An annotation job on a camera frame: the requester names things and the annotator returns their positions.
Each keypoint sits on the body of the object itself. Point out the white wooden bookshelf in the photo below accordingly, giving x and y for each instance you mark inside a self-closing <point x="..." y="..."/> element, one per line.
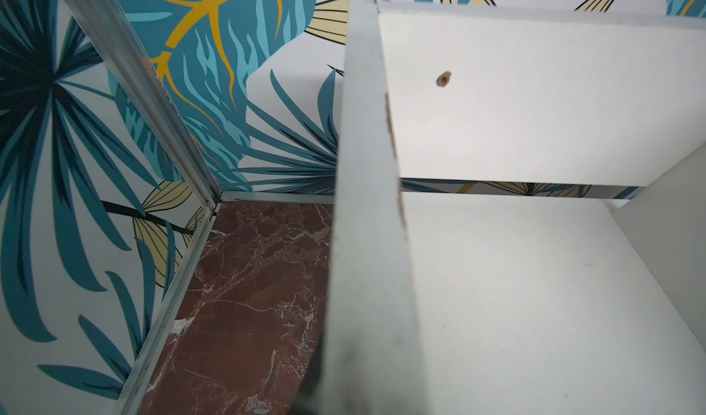
<point x="519" y="214"/>

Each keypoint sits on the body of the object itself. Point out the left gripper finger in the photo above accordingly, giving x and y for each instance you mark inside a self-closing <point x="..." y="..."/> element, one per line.
<point x="306" y="402"/>

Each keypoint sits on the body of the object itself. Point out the left aluminium corner post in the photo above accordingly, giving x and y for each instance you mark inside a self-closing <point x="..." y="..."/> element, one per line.
<point x="111" y="33"/>

